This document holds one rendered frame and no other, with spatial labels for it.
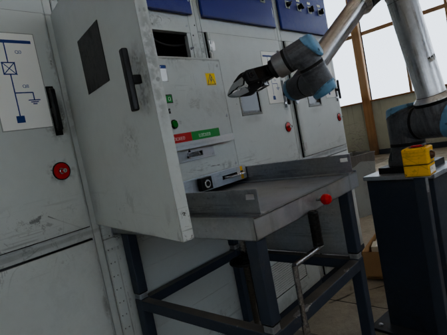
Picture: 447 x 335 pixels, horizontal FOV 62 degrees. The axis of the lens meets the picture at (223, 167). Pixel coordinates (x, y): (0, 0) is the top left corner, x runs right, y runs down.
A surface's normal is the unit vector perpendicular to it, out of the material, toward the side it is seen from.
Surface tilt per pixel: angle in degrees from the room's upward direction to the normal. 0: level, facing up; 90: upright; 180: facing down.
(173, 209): 90
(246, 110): 90
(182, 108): 90
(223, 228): 90
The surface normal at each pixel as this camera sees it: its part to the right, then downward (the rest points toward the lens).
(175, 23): 0.72, -0.09
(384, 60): -0.66, 0.18
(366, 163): 0.36, 0.06
